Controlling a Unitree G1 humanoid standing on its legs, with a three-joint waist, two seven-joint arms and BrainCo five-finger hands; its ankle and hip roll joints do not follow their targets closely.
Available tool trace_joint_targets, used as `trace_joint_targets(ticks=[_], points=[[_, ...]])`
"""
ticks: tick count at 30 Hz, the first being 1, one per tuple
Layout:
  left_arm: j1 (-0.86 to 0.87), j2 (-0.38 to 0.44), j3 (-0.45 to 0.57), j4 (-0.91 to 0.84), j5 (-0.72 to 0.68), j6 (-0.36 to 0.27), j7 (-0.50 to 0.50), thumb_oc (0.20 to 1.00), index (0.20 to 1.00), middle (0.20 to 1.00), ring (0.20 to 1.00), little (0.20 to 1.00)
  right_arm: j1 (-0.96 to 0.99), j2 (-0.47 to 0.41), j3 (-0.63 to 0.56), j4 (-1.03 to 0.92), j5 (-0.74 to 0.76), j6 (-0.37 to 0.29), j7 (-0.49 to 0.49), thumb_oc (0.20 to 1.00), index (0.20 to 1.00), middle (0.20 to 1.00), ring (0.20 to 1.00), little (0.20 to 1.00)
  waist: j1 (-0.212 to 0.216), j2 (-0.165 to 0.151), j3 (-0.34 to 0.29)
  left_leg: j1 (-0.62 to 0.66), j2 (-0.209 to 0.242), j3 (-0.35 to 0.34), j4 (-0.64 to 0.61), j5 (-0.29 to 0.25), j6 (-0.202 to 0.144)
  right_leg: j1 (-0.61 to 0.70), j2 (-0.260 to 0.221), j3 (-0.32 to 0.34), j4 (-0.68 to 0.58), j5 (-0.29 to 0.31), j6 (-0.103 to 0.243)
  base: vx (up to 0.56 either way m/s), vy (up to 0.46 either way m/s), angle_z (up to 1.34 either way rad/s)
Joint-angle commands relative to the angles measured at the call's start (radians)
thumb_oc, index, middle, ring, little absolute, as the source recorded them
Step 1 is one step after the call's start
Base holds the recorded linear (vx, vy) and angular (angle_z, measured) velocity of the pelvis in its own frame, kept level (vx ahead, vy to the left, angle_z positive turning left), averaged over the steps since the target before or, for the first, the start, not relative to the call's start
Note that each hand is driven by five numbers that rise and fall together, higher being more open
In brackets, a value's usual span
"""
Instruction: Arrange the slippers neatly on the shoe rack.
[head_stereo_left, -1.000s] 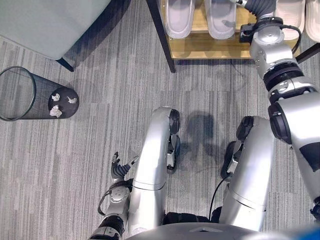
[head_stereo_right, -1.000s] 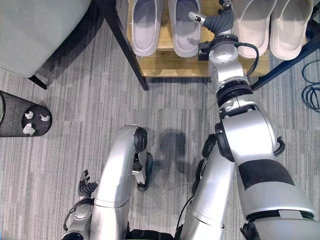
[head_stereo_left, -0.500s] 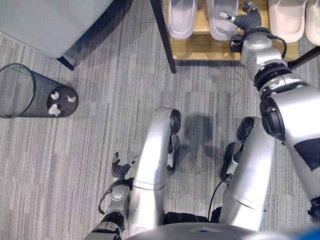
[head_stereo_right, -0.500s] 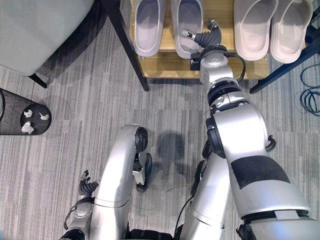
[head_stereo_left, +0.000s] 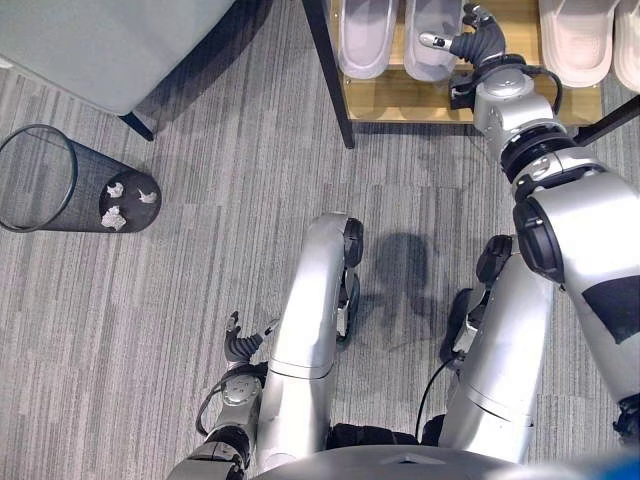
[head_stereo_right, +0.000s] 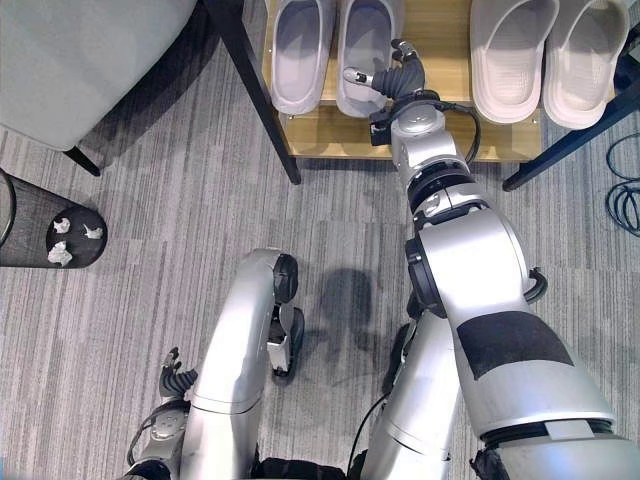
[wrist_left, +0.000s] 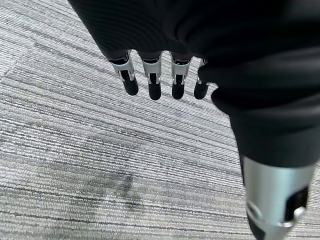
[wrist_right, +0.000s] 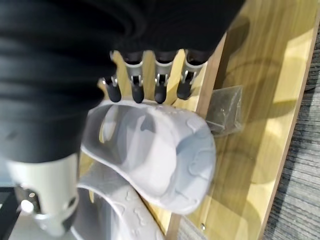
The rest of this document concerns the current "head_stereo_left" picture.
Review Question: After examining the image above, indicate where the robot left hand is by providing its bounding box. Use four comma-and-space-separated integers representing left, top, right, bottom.
223, 310, 281, 367

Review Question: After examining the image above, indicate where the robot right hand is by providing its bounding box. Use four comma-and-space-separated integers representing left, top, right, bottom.
418, 2, 508, 69

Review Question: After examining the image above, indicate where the grey slipper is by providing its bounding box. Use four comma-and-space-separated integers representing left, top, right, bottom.
337, 0, 396, 80
403, 0, 464, 83

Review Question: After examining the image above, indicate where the robot left leg silver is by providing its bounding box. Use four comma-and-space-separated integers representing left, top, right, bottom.
254, 212, 365, 474

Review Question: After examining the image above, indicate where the robot leg silver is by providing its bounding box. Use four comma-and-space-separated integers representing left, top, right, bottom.
422, 233, 557, 464
254, 212, 365, 474

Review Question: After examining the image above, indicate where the pale pink slipper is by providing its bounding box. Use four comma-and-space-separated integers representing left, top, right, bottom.
613, 0, 640, 94
538, 0, 615, 88

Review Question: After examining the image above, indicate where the robot torso grey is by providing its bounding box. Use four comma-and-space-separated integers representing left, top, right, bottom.
249, 423, 640, 480

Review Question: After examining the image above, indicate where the black mesh waste bin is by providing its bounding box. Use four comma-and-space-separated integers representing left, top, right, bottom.
0, 123, 163, 235

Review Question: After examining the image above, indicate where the robot right leg silver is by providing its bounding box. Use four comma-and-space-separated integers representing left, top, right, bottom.
422, 233, 557, 464

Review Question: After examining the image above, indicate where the grey upholstered sofa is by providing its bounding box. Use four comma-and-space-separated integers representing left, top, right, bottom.
0, 0, 274, 143

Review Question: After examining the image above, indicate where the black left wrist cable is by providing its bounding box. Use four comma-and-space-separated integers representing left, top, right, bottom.
195, 383, 227, 437

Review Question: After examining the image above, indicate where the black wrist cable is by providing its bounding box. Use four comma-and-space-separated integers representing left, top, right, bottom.
195, 383, 227, 437
517, 63, 565, 117

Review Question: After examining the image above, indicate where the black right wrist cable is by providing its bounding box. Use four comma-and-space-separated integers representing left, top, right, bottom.
517, 63, 565, 117

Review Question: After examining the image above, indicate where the wooden shoe rack black frame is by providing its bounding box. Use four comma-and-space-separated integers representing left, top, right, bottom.
301, 0, 640, 150

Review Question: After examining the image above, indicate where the black cable at leg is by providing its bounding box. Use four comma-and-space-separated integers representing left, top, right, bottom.
414, 356, 457, 442

